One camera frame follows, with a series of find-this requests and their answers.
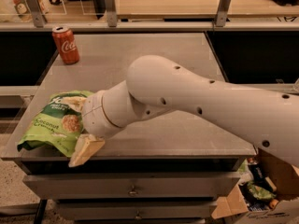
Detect grey drawer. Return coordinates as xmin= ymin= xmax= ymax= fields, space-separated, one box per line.
xmin=58 ymin=201 xmax=217 ymax=220
xmin=23 ymin=172 xmax=239 ymax=200

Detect red coke can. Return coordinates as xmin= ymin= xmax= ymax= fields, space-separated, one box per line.
xmin=52 ymin=26 xmax=79 ymax=64

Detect middle metal bracket post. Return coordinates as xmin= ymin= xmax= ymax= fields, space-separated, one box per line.
xmin=105 ymin=0 xmax=118 ymax=27

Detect grey lower drawer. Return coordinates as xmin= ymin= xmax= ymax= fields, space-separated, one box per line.
xmin=58 ymin=201 xmax=217 ymax=220

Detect metal bracket post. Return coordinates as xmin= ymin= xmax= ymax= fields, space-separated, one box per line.
xmin=26 ymin=0 xmax=46 ymax=28
xmin=214 ymin=0 xmax=232 ymax=27
xmin=105 ymin=0 xmax=118 ymax=27

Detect cardboard box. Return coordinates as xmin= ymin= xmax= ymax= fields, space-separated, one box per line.
xmin=211 ymin=149 xmax=299 ymax=224

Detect snack packages in box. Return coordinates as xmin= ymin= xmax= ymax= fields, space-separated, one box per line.
xmin=238 ymin=158 xmax=278 ymax=211

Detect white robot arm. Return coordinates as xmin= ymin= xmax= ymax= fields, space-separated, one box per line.
xmin=62 ymin=55 xmax=299 ymax=167

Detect left metal bracket post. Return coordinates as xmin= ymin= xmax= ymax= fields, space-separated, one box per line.
xmin=26 ymin=0 xmax=46 ymax=28

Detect right metal bracket post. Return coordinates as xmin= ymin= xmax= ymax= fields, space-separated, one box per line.
xmin=214 ymin=0 xmax=232 ymax=27

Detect green rice chip bag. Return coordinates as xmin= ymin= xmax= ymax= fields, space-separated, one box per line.
xmin=17 ymin=91 xmax=92 ymax=157

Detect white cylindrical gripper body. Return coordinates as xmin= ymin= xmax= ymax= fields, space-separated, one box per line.
xmin=81 ymin=81 xmax=147 ymax=139

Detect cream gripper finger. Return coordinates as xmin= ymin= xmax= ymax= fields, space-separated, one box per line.
xmin=61 ymin=96 xmax=86 ymax=112
xmin=68 ymin=133 xmax=105 ymax=167

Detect grey upper drawer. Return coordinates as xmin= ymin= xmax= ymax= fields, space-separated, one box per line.
xmin=23 ymin=172 xmax=239 ymax=200

